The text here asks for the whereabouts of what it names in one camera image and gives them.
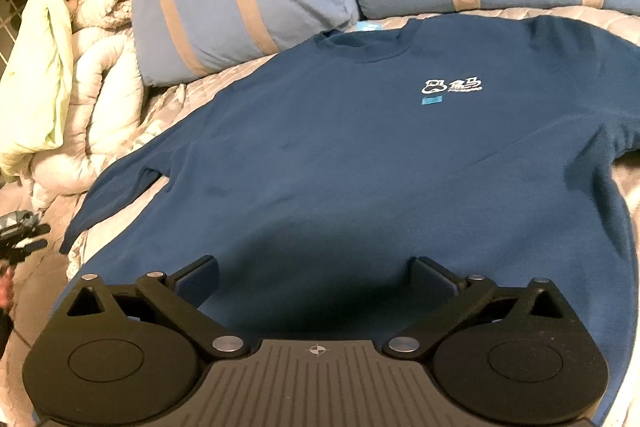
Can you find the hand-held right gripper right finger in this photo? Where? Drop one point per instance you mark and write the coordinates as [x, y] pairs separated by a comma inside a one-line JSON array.
[[434, 281]]

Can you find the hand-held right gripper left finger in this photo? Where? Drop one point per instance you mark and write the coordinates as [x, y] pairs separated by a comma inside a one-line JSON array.
[[199, 277]]

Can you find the blue sweatshirt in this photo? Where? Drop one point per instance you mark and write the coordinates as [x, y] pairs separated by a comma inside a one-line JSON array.
[[350, 147]]

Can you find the white and green comforter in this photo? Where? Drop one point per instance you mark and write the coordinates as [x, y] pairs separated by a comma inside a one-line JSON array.
[[80, 72]]

